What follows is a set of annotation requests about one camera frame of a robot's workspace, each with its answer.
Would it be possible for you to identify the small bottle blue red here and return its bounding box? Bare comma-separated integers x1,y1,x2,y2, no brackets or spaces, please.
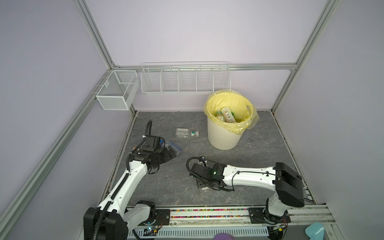
165,140,182,155

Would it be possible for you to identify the clear bottle red cap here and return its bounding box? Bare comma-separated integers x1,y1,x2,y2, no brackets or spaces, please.
221,107,236,124

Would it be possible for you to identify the clear square bottle green cap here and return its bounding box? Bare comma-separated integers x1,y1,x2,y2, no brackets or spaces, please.
215,110,226,123

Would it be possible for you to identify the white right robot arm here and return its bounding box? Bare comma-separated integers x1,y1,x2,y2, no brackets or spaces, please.
186,156,305,225

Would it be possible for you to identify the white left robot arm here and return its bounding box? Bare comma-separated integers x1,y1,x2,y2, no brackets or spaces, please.
83,121,177,240

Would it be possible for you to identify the white ribbed trash bin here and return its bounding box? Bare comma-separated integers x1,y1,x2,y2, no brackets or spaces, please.
207,118,245,150

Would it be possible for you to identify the yellow bin liner bag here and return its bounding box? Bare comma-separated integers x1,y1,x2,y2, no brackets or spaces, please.
204,89,260,135

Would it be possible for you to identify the purple object bottom edge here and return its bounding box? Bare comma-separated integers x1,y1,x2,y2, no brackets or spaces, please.
213,233,235,240

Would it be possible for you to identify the white mesh box basket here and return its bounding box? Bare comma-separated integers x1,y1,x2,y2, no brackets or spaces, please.
96,70,140,111

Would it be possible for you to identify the light blue object corner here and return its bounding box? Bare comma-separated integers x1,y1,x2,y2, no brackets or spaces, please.
305,222,325,240

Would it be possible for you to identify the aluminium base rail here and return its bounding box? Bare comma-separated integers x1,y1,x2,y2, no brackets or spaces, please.
135,205,344,240

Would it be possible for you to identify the white wire shelf basket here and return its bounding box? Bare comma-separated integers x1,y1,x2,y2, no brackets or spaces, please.
141,62,232,95

